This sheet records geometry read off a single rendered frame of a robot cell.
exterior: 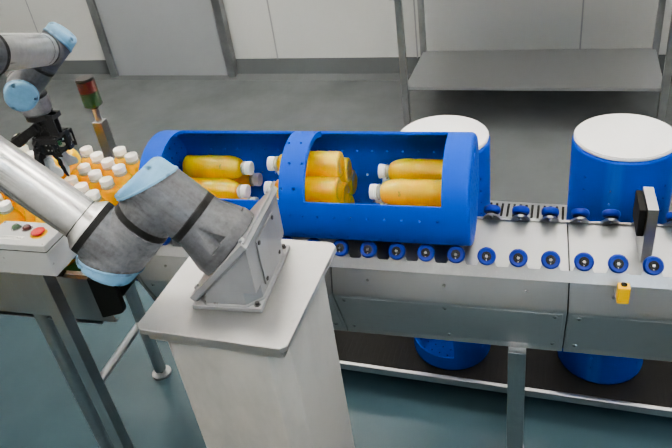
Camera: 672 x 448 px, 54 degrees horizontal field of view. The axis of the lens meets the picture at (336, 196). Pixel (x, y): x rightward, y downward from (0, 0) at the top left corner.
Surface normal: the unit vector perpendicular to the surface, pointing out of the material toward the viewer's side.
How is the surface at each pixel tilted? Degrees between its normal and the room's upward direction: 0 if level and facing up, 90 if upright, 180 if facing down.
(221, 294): 90
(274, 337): 0
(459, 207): 74
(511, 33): 90
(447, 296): 70
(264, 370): 90
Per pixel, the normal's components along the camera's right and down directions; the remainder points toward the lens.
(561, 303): -0.28, 0.23
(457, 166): -0.25, -0.36
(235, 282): -0.22, 0.54
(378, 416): -0.13, -0.84
